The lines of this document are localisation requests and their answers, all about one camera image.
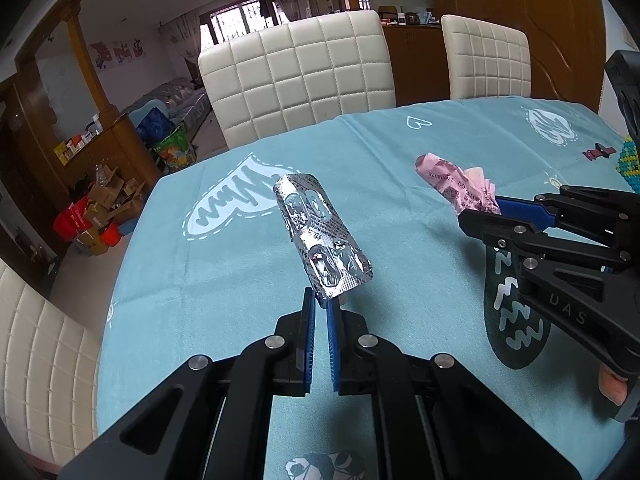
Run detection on pink wall stickers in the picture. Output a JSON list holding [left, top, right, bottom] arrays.
[[89, 37, 146, 69]]

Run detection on wide white quilted chair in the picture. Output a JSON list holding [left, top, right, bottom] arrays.
[[198, 10, 399, 149]]

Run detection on cream quilted chair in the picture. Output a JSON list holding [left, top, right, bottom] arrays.
[[0, 259, 101, 467]]

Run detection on pink paper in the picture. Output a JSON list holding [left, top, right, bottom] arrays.
[[414, 153, 503, 217]]

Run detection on silver blister pack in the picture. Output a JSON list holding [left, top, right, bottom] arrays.
[[273, 172, 375, 304]]

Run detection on grey sofa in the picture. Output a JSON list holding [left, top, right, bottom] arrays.
[[124, 77, 209, 132]]

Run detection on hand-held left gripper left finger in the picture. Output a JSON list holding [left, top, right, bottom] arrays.
[[60, 287, 317, 480]]

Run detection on brown wooden door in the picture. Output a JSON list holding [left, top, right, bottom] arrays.
[[419, 0, 609, 112]]

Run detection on blue cushion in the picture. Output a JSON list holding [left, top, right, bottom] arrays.
[[137, 107, 174, 146]]

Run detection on narrow white quilted chair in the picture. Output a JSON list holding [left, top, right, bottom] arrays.
[[440, 14, 531, 101]]

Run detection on dark hair clip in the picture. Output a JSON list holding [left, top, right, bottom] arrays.
[[582, 143, 617, 161]]

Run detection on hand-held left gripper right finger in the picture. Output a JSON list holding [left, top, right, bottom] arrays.
[[326, 300, 581, 480]]

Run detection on pile of cardboard boxes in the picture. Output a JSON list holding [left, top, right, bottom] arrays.
[[54, 159, 147, 257]]

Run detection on assorted small bottles and boxes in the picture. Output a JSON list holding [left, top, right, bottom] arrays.
[[54, 115, 104, 163]]

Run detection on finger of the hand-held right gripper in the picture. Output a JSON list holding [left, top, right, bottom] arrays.
[[495, 185, 640, 249], [457, 210, 634, 275]]

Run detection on colourful woven bag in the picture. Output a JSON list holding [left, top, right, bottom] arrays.
[[152, 127, 196, 171]]

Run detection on black object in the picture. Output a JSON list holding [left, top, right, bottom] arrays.
[[604, 49, 640, 142]]

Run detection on barred window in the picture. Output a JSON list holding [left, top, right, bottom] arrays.
[[199, 0, 292, 44]]

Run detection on person's right hand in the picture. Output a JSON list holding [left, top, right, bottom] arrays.
[[597, 363, 630, 407]]

